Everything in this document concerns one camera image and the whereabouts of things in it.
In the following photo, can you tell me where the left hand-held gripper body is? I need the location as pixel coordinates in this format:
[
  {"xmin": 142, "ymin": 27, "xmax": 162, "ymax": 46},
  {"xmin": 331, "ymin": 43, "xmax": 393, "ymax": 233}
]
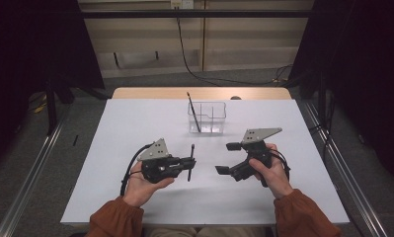
[{"xmin": 137, "ymin": 137, "xmax": 183, "ymax": 185}]

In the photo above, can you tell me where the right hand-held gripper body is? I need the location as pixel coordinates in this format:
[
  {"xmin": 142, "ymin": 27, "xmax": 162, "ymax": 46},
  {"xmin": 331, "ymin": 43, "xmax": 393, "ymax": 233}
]
[{"xmin": 228, "ymin": 127, "xmax": 283, "ymax": 183}]

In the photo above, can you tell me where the clear plastic organizer box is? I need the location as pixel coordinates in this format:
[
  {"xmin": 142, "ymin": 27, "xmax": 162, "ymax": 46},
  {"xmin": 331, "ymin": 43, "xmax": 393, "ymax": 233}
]
[{"xmin": 187, "ymin": 101, "xmax": 227, "ymax": 135}]

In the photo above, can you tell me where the person's left hand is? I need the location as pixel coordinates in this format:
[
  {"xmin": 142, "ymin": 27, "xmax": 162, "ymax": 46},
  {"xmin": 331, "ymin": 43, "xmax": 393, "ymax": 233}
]
[{"xmin": 122, "ymin": 161, "xmax": 176, "ymax": 208}]

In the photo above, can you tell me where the person's right hand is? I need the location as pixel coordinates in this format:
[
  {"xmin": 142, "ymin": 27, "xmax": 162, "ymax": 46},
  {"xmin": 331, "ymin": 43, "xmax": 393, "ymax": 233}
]
[{"xmin": 248, "ymin": 142, "xmax": 295, "ymax": 200}]

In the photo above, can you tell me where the white table sheet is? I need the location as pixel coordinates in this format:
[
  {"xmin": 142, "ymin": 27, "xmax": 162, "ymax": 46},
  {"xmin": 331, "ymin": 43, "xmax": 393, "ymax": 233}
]
[{"xmin": 59, "ymin": 98, "xmax": 351, "ymax": 227}]

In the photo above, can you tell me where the light wooden table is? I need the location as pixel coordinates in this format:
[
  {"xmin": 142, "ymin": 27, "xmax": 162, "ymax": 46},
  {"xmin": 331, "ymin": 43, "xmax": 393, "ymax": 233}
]
[{"xmin": 111, "ymin": 86, "xmax": 292, "ymax": 101}]

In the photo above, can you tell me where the black metal stand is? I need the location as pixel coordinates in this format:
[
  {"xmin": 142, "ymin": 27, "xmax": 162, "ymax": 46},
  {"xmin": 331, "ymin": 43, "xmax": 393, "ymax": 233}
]
[{"xmin": 44, "ymin": 77, "xmax": 59, "ymax": 136}]

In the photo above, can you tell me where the black horizontal bar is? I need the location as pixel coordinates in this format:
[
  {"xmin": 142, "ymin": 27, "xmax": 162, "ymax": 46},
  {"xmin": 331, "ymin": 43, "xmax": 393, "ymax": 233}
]
[{"xmin": 80, "ymin": 9, "xmax": 314, "ymax": 19}]

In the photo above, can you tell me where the black curtain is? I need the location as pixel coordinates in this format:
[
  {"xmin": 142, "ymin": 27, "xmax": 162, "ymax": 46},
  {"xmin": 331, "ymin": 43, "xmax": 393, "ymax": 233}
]
[
  {"xmin": 287, "ymin": 0, "xmax": 394, "ymax": 186},
  {"xmin": 0, "ymin": 0, "xmax": 105, "ymax": 172}
]

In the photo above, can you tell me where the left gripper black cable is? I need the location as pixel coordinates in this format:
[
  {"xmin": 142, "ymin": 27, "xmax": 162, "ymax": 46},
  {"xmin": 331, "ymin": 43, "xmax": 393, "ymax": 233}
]
[{"xmin": 119, "ymin": 142, "xmax": 156, "ymax": 197}]

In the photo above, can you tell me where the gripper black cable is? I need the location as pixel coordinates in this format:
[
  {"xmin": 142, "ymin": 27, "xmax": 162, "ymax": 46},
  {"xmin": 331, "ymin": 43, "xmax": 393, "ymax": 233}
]
[
  {"xmin": 267, "ymin": 148, "xmax": 291, "ymax": 181},
  {"xmin": 119, "ymin": 142, "xmax": 156, "ymax": 197}
]

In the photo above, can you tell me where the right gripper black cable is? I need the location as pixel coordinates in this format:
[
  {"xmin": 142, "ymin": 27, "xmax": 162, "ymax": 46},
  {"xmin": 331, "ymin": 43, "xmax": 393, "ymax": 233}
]
[{"xmin": 267, "ymin": 148, "xmax": 291, "ymax": 181}]

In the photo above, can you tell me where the metal floor rail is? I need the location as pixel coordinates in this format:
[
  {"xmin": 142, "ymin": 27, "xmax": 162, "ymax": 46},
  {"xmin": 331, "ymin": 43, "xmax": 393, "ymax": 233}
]
[
  {"xmin": 304, "ymin": 102, "xmax": 388, "ymax": 237},
  {"xmin": 0, "ymin": 105, "xmax": 70, "ymax": 237}
]

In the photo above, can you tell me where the black power cable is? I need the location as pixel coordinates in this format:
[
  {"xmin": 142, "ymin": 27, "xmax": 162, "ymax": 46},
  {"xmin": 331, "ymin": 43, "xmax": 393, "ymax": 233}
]
[{"xmin": 175, "ymin": 7, "xmax": 294, "ymax": 87}]

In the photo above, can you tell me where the yellow cable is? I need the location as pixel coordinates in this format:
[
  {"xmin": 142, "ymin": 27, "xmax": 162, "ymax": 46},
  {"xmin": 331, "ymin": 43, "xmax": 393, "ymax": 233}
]
[{"xmin": 33, "ymin": 95, "xmax": 49, "ymax": 115}]

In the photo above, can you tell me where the white wall socket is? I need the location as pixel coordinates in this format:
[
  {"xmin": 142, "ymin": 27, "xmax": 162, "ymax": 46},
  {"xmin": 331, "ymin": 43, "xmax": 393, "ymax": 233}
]
[{"xmin": 170, "ymin": 0, "xmax": 195, "ymax": 10}]

